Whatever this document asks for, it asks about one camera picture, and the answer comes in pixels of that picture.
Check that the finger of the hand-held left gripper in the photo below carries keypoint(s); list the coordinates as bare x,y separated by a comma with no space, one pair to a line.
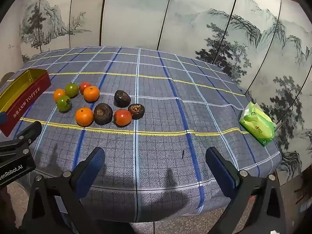
31,130
3,118

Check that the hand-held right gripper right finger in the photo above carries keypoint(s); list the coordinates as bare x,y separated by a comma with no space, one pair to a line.
219,170

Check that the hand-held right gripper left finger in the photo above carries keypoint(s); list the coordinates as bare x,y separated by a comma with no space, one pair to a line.
91,173

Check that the red and gold tin box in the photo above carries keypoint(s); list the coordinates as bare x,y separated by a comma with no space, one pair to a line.
29,100

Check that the green tomato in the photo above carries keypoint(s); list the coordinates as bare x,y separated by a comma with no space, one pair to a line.
72,89
64,103

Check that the small orange mandarin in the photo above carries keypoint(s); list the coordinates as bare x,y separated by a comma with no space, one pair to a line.
59,94

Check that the large dark brown mangosteen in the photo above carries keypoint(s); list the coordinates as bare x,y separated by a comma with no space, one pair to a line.
103,113

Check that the small red tomato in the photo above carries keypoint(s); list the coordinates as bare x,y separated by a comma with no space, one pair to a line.
84,86

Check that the cracked dark brown mangosteen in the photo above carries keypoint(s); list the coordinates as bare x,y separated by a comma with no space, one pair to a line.
136,111

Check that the green tissue pack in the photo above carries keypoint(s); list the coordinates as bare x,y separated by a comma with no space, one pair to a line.
257,124

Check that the blue plaid tablecloth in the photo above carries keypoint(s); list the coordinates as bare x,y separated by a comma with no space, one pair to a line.
158,90

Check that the landscape painted folding screen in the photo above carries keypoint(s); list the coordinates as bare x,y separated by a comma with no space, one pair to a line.
146,12

